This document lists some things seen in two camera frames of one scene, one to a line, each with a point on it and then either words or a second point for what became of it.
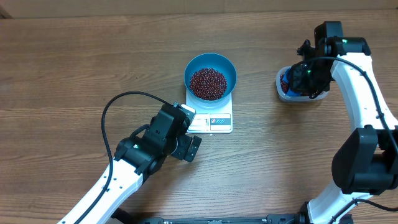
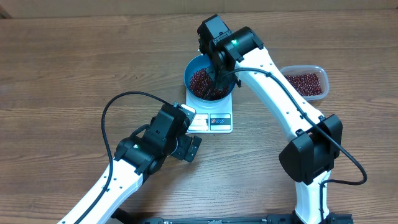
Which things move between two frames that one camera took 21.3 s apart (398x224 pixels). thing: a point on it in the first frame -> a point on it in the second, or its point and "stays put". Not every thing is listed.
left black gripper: (181, 152) stays put
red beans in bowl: (208, 84) stays put
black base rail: (124, 216) stays put
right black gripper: (299, 86) -> (216, 74)
